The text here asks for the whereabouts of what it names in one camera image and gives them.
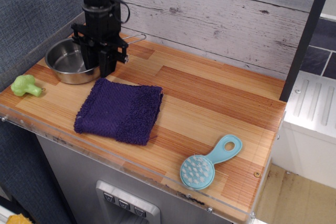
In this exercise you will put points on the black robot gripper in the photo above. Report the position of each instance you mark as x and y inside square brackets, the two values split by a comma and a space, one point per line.
[99, 38]

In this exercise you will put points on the stainless steel pot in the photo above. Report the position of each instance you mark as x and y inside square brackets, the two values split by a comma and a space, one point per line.
[64, 58]

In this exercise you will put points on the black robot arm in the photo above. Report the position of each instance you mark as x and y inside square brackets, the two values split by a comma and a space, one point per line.
[99, 38]

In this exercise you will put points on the green toy broccoli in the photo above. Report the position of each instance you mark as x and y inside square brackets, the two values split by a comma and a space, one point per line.
[25, 84]

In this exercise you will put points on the purple terry cloth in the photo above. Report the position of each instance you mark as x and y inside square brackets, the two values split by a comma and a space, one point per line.
[123, 112]

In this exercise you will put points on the clear acrylic edge guard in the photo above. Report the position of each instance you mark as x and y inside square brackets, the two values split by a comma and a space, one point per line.
[78, 164]

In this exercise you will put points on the silver dispenser panel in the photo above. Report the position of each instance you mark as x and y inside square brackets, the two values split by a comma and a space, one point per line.
[119, 206]

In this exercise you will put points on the light blue scrub brush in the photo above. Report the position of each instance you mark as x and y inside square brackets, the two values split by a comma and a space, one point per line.
[198, 171]

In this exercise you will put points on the yellow object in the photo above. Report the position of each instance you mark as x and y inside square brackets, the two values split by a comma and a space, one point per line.
[18, 219]

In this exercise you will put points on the white ribbed box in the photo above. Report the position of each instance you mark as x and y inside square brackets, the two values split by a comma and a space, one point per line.
[306, 138]

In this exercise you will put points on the black vertical post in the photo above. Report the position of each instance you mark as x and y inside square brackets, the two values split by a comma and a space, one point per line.
[309, 28]

